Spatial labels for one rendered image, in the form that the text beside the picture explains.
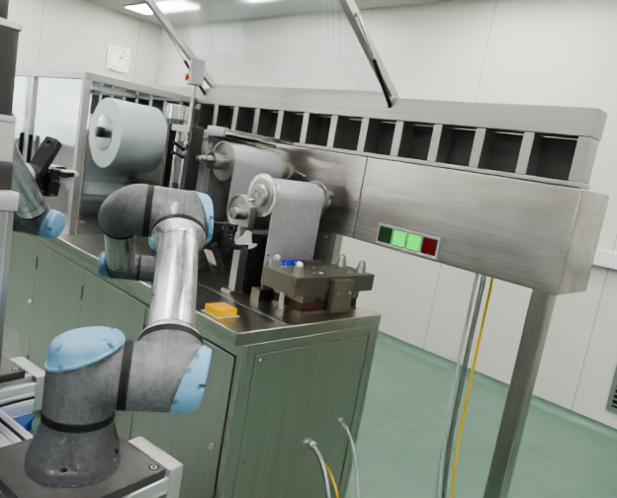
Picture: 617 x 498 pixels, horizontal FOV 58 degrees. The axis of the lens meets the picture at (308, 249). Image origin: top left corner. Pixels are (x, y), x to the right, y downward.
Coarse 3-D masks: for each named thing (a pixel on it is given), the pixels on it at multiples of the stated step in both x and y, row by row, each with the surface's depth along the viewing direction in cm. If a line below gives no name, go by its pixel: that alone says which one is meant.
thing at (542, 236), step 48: (336, 192) 209; (384, 192) 194; (432, 192) 180; (480, 192) 169; (528, 192) 159; (576, 192) 149; (480, 240) 169; (528, 240) 158; (576, 240) 155; (576, 288) 164
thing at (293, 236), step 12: (276, 216) 187; (288, 216) 191; (300, 216) 195; (312, 216) 199; (276, 228) 188; (288, 228) 192; (300, 228) 196; (312, 228) 201; (276, 240) 189; (288, 240) 193; (300, 240) 197; (312, 240) 202; (276, 252) 190; (288, 252) 194; (300, 252) 199; (312, 252) 204; (264, 264) 188
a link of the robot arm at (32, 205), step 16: (16, 144) 127; (16, 160) 127; (16, 176) 128; (32, 176) 134; (32, 192) 134; (32, 208) 137; (48, 208) 142; (16, 224) 142; (32, 224) 140; (48, 224) 140; (64, 224) 146
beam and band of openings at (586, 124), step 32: (224, 96) 257; (256, 96) 241; (288, 96) 228; (320, 96) 215; (352, 96) 204; (256, 128) 242; (288, 128) 234; (320, 128) 225; (352, 128) 213; (384, 128) 203; (416, 128) 193; (448, 128) 182; (480, 128) 170; (512, 128) 162; (544, 128) 156; (576, 128) 150; (416, 160) 185; (448, 160) 185; (480, 160) 170; (512, 160) 170; (544, 160) 163; (576, 160) 150
